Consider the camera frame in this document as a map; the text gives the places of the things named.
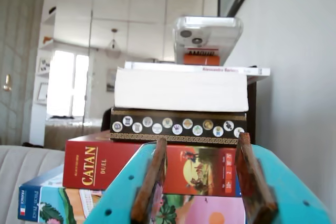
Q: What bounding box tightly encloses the dark wooden post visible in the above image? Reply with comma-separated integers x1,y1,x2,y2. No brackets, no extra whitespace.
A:
246,80,257,145

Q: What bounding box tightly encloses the brass wall fixture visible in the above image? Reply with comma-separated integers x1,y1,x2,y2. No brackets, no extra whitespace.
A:
2,73,13,92

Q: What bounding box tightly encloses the black box with coin print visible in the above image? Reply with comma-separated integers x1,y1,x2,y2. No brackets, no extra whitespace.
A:
109,107,248,148

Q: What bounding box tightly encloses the bed with light cover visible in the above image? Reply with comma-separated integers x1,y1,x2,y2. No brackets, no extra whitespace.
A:
44,115,103,151

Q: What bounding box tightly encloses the small orange book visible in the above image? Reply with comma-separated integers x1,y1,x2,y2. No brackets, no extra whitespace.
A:
183,47,221,66

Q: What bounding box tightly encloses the thin white book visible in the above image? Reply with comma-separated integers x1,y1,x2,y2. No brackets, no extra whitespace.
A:
123,61,271,78

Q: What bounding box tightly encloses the white shelf unit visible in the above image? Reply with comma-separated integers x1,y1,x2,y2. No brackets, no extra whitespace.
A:
28,0,58,146

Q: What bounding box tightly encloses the red Catan game box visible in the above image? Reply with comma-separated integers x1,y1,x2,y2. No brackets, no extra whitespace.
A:
62,131,244,198

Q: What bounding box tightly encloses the hanging pendant lamp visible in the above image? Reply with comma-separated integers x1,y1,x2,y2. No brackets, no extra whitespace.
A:
104,28,123,58

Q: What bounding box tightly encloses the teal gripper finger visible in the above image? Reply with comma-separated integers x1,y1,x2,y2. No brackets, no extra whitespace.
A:
83,137,169,224
234,132,333,224

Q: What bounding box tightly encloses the colourful puzzle box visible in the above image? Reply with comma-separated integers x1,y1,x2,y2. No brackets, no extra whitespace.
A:
17,165,249,224

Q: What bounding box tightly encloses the thick white book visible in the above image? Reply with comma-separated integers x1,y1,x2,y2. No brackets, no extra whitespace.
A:
114,68,249,113

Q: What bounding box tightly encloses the small framed picture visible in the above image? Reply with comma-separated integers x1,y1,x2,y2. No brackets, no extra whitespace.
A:
106,68,117,93
35,81,49,104
38,57,51,74

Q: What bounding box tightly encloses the smartphone in clear case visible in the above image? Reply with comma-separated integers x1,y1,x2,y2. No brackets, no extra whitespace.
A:
172,16,244,65

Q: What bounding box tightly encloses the bright window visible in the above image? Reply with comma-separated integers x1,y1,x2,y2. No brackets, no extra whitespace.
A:
46,49,90,118

